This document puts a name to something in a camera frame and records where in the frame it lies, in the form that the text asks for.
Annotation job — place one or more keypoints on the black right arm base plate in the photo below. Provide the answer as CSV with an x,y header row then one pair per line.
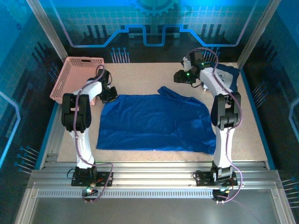
x,y
203,178

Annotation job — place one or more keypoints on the folded cartoon mouse print t-shirt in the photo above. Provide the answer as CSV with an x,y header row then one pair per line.
x,y
233,77

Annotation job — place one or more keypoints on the pink perforated plastic basket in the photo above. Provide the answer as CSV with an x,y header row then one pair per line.
x,y
74,74

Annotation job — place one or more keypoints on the aluminium frame post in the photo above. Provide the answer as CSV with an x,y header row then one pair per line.
x,y
257,32
46,28

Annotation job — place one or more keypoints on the right circuit board with LEDs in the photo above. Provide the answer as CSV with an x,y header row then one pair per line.
x,y
220,193

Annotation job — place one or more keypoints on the aluminium frame rail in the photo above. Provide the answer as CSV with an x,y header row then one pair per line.
x,y
151,172

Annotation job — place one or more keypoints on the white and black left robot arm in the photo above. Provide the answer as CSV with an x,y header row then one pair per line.
x,y
83,144

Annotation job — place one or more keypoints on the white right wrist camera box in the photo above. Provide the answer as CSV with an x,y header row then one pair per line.
x,y
185,64

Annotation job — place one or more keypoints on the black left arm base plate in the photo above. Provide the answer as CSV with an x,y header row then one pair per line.
x,y
105,178

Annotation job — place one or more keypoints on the circuit board with leds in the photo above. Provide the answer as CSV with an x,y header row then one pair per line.
x,y
90,191
220,193

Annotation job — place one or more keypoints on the left circuit board with LEDs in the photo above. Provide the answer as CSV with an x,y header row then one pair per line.
x,y
90,191

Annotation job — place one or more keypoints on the folded dark and white t-shirt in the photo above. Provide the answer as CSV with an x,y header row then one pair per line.
x,y
205,87

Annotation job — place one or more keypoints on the plain blue t-shirt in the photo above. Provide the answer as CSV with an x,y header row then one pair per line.
x,y
151,121

